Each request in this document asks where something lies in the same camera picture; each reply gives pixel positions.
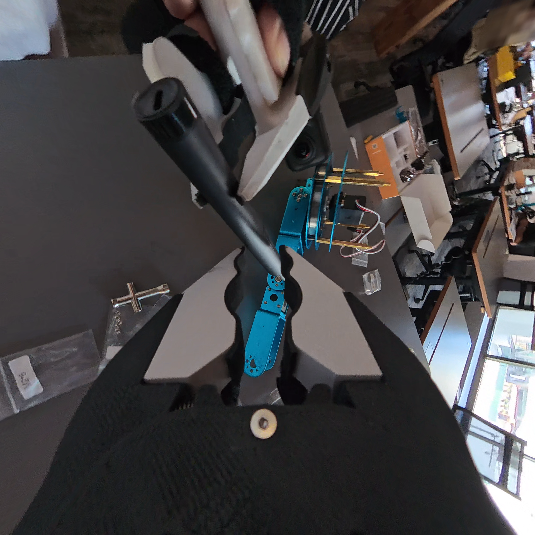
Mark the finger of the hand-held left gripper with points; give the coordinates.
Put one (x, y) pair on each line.
(271, 146)
(163, 58)

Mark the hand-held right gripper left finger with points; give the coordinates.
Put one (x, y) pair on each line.
(192, 334)

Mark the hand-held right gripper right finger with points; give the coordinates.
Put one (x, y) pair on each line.
(334, 334)

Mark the blue toy robot arm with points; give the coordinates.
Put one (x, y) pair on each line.
(263, 334)

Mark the black electric screwdriver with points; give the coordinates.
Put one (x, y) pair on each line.
(200, 167)

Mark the dark grey desk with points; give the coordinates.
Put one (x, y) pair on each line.
(83, 188)

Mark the person's left hand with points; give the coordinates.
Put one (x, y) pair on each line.
(276, 41)

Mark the black pad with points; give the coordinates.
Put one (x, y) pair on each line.
(368, 104)

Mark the small clear plastic bag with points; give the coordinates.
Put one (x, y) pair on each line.
(372, 283)
(359, 259)

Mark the clear bag of small nuts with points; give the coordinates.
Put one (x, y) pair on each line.
(125, 334)

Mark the silver cross wrench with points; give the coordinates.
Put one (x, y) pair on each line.
(136, 297)

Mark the black white striped cloth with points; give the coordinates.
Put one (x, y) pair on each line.
(334, 16)

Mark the white paper scrap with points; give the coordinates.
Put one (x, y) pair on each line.
(353, 146)

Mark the orange cardboard box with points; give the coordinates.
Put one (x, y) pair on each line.
(378, 167)

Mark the white office table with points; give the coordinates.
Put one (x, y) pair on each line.
(447, 342)
(493, 250)
(464, 117)

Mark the black office chair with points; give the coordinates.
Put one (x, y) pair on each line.
(434, 271)

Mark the flat clear labelled bag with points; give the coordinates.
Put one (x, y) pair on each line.
(58, 368)

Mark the white cardboard box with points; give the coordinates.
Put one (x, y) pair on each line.
(426, 209)

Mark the large glass window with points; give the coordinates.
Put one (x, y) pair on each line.
(501, 397)

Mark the yellow box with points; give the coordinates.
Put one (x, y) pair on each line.
(505, 62)

